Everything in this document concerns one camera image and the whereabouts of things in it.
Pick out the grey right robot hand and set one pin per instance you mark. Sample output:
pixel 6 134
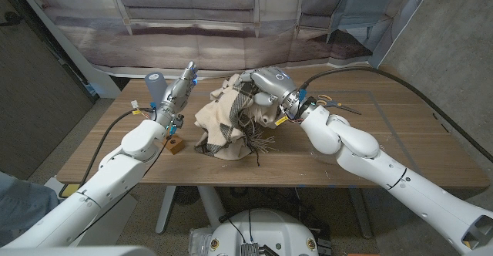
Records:
pixel 275 82

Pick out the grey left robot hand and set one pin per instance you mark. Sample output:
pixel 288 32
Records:
pixel 176 94

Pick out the cream plaid fringed scarf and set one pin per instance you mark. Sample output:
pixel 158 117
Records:
pixel 219 121

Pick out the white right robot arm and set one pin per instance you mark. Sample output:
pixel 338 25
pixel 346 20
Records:
pixel 385 167

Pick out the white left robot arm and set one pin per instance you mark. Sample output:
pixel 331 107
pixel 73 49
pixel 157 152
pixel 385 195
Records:
pixel 108 179

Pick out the grey cylindrical cup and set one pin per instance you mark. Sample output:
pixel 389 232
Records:
pixel 155 88

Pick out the small wooden block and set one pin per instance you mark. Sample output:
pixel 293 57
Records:
pixel 175 145

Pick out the clear plastic clamshell container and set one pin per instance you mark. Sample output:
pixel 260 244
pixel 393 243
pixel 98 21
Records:
pixel 325 159

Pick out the printed sofa room backdrop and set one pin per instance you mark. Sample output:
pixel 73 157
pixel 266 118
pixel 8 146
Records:
pixel 185 44

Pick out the white table leg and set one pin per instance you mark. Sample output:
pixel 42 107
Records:
pixel 165 213
pixel 211 206

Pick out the yellow floor object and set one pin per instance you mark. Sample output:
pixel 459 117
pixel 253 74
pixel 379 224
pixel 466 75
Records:
pixel 68 190

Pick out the clear plastic packaging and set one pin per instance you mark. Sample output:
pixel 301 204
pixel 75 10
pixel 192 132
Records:
pixel 198 240

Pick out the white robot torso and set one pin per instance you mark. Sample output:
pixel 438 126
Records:
pixel 262 233

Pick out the grey table leg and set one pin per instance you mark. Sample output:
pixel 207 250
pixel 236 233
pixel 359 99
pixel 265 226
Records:
pixel 361 213

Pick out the person in blue jeans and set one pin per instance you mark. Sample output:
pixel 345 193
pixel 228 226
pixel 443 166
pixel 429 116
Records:
pixel 23 209

